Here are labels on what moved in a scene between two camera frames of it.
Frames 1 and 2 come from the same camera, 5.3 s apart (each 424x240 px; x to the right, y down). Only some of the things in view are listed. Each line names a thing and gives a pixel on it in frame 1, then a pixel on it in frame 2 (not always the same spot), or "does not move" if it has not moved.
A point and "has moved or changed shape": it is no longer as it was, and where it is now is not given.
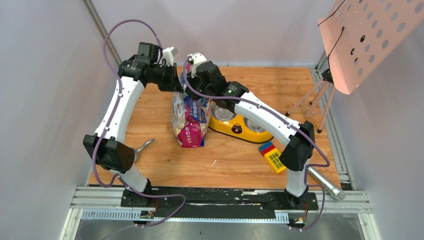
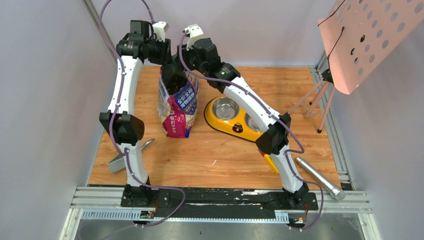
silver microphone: (337, 192) does not move
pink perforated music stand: (359, 36) does not move
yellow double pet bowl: (237, 125) does not move
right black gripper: (193, 80) → (185, 55)
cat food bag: (190, 117) has moved or changed shape
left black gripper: (174, 79) → (164, 56)
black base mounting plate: (218, 202) does not move
